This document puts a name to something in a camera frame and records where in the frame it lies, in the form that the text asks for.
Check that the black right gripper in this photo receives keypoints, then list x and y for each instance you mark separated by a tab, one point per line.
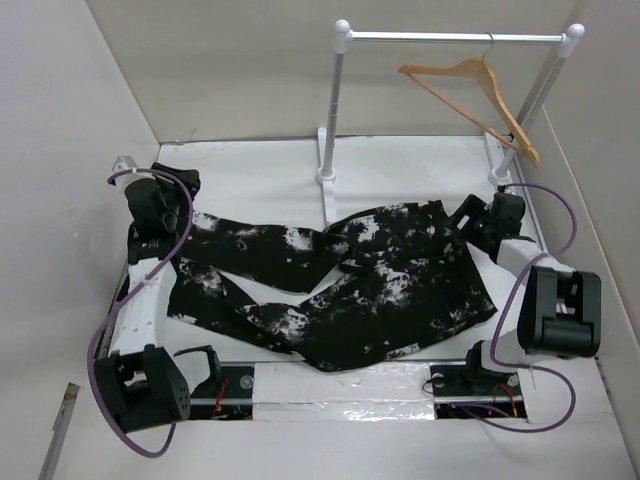
473	207

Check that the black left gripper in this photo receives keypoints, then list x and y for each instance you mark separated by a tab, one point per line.
164	183

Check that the black white patterned trousers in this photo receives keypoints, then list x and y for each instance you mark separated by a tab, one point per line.
380	284

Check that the wooden clothes hanger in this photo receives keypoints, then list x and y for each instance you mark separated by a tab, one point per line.
480	76

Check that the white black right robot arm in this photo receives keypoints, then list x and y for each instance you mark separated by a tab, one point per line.
560	314

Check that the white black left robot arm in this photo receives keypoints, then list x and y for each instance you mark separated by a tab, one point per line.
140	383

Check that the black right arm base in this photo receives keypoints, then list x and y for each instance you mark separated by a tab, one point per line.
461	389

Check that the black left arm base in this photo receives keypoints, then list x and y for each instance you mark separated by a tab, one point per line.
219	391

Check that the silver tape strip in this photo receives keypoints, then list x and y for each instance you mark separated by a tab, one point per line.
295	392

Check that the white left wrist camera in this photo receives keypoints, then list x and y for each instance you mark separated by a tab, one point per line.
125	167

